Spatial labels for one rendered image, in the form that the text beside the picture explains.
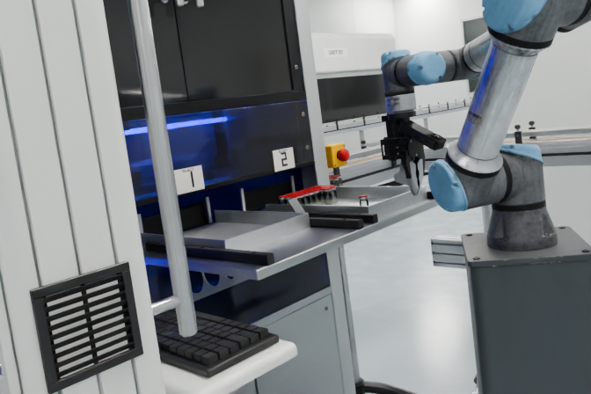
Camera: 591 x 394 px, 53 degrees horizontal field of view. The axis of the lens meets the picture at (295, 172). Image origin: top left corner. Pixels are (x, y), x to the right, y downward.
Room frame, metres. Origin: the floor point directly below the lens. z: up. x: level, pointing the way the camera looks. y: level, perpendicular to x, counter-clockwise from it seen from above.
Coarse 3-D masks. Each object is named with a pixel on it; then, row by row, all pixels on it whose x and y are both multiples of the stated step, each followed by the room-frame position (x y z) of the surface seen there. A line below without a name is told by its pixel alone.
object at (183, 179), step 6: (186, 168) 1.45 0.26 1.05; (192, 168) 1.46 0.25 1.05; (198, 168) 1.47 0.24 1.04; (174, 174) 1.42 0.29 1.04; (180, 174) 1.43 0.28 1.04; (186, 174) 1.45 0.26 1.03; (198, 174) 1.47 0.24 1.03; (180, 180) 1.43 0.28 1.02; (186, 180) 1.44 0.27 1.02; (198, 180) 1.47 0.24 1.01; (180, 186) 1.43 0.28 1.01; (186, 186) 1.44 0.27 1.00; (192, 186) 1.45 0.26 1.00; (198, 186) 1.47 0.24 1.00; (204, 186) 1.48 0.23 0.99; (180, 192) 1.43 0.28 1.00; (186, 192) 1.44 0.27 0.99
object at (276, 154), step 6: (276, 150) 1.68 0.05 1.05; (282, 150) 1.70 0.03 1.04; (288, 150) 1.72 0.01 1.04; (276, 156) 1.68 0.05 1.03; (282, 156) 1.70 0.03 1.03; (288, 156) 1.71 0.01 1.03; (276, 162) 1.68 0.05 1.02; (288, 162) 1.71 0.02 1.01; (294, 162) 1.73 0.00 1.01; (276, 168) 1.67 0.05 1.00; (282, 168) 1.69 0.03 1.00; (288, 168) 1.71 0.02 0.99
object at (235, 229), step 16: (208, 224) 1.57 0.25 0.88; (224, 224) 1.54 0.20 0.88; (240, 224) 1.51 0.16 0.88; (256, 224) 1.48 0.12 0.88; (272, 224) 1.28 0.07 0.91; (288, 224) 1.32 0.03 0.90; (304, 224) 1.36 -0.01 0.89; (144, 240) 1.38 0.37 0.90; (160, 240) 1.33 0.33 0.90; (192, 240) 1.25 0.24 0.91; (208, 240) 1.21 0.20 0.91; (224, 240) 1.18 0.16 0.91; (240, 240) 1.21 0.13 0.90; (256, 240) 1.24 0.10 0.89; (272, 240) 1.27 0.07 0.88
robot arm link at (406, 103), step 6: (396, 96) 1.47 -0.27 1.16; (402, 96) 1.47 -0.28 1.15; (408, 96) 1.47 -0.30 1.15; (414, 96) 1.49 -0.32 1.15; (390, 102) 1.47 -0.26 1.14; (396, 102) 1.47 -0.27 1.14; (402, 102) 1.47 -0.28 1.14; (408, 102) 1.47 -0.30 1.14; (414, 102) 1.48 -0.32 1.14; (390, 108) 1.48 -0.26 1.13; (396, 108) 1.47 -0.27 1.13; (402, 108) 1.47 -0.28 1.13; (408, 108) 1.47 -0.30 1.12; (414, 108) 1.48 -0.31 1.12
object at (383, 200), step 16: (352, 192) 1.70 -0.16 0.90; (368, 192) 1.66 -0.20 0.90; (384, 192) 1.62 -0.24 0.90; (400, 192) 1.59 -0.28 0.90; (272, 208) 1.57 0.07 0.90; (288, 208) 1.52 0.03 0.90; (304, 208) 1.49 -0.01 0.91; (320, 208) 1.45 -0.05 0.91; (336, 208) 1.41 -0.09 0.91; (352, 208) 1.38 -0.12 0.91; (368, 208) 1.35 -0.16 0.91; (384, 208) 1.40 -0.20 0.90; (400, 208) 1.44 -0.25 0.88
